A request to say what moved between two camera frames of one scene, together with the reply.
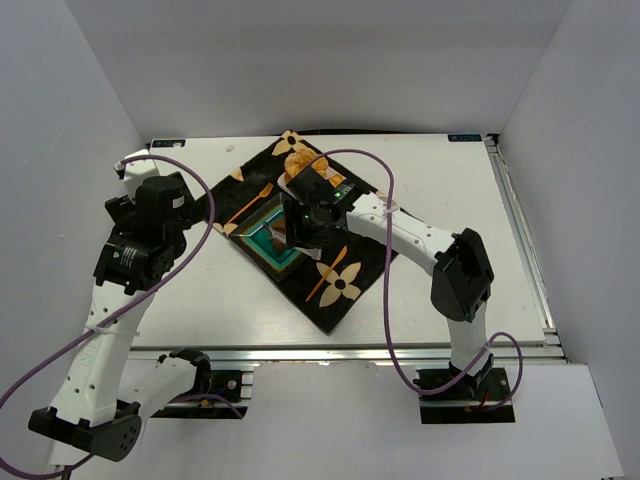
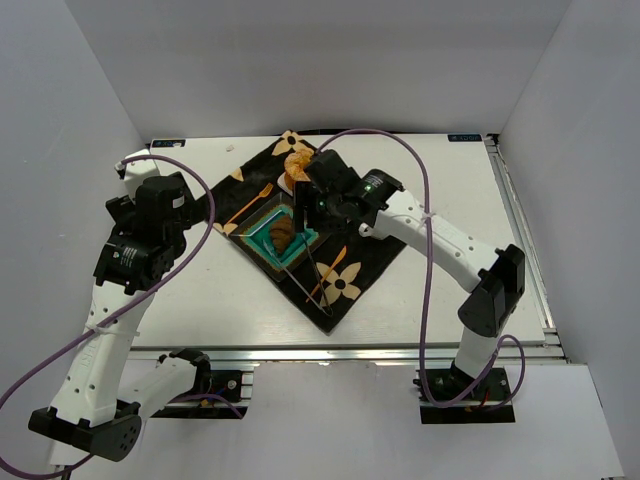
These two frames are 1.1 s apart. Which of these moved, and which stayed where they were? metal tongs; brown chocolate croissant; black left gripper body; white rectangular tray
Moved: metal tongs
Stayed: black left gripper body; white rectangular tray; brown chocolate croissant
